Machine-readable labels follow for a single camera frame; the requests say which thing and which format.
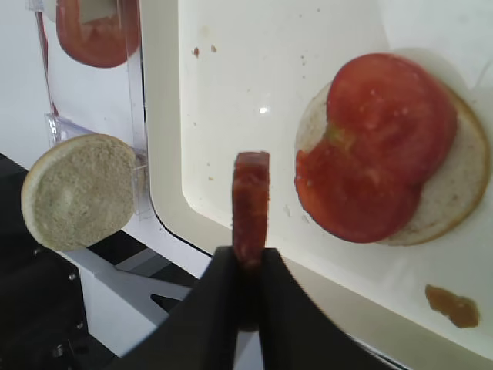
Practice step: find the sauce smear on tray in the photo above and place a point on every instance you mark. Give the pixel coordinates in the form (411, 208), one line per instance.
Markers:
(461, 311)

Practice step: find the white serving tray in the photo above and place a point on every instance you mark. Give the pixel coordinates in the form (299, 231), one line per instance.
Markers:
(222, 77)

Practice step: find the bottom bun slice on tray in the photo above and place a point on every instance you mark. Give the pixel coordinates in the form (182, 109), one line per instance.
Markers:
(450, 192)

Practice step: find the tomato slices on bun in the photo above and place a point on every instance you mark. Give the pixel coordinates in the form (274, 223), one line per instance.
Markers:
(390, 126)

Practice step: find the left long acrylic divider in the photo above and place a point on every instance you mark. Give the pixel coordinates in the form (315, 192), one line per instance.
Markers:
(140, 177)

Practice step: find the left red tape strip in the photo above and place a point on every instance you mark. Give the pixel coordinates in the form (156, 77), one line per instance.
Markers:
(45, 57)

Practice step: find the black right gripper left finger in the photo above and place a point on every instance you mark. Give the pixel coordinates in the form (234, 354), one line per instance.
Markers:
(201, 331)

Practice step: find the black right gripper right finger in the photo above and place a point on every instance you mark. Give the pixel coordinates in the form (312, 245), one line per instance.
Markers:
(295, 333)

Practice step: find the standing bun half left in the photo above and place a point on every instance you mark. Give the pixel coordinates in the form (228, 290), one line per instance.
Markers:
(79, 192)

